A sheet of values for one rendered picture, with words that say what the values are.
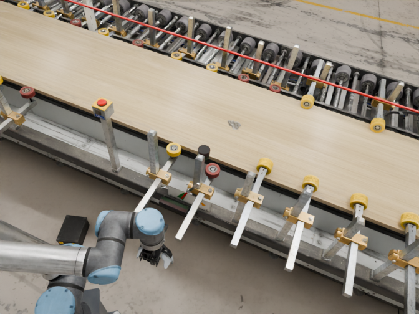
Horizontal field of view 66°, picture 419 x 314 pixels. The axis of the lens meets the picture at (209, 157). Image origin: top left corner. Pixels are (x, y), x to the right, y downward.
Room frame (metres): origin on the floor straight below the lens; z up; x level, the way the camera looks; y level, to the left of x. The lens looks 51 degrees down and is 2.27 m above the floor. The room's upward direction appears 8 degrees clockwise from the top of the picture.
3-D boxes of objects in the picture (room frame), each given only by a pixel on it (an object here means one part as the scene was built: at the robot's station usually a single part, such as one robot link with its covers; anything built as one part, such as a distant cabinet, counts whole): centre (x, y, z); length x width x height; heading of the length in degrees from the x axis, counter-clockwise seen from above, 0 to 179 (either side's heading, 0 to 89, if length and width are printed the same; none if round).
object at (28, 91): (1.42, 1.16, 0.85); 0.08 x 0.08 x 0.11
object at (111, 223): (0.47, 0.28, 1.25); 0.12 x 0.12 x 0.09; 6
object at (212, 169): (1.03, -0.03, 0.85); 0.08 x 0.08 x 0.11
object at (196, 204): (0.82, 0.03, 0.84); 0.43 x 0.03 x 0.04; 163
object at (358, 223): (0.72, -0.68, 0.87); 0.04 x 0.04 x 0.48; 73
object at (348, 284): (0.69, -0.71, 0.95); 0.50 x 0.04 x 0.04; 163
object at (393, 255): (0.65, -0.94, 0.95); 0.14 x 0.06 x 0.05; 73
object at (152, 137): (1.01, 0.28, 0.92); 0.04 x 0.04 x 0.48; 73
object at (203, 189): (0.93, 0.02, 0.85); 0.14 x 0.06 x 0.05; 73
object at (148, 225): (0.49, 0.17, 1.25); 0.10 x 0.09 x 0.12; 96
